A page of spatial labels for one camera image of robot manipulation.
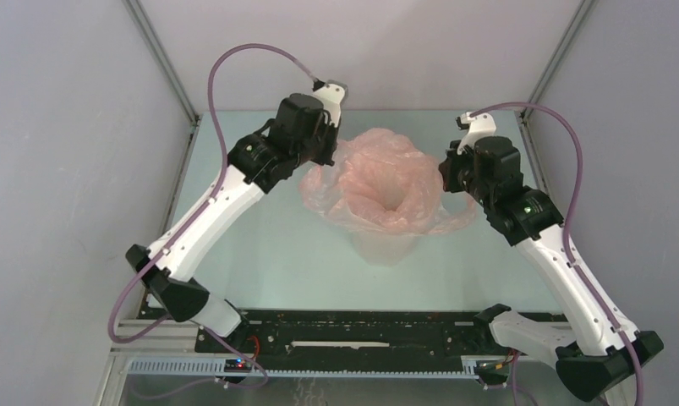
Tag pink plastic trash bag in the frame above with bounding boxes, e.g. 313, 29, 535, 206
299, 128, 476, 235

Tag white trash bin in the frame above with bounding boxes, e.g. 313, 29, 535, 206
350, 231, 419, 266

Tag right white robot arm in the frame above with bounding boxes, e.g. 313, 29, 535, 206
439, 136, 664, 402

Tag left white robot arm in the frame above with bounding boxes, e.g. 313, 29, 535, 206
126, 84, 347, 353

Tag small circuit board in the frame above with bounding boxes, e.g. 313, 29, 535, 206
222, 358, 255, 373

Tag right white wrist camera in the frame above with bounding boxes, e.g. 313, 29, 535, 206
457, 112, 496, 155

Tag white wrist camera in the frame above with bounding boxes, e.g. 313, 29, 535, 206
312, 80, 348, 129
457, 112, 496, 155

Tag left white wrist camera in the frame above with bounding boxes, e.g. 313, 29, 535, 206
312, 80, 348, 129

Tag white slotted cable duct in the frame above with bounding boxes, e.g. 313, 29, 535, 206
125, 357, 478, 379

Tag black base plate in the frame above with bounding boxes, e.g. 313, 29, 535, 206
225, 310, 512, 372

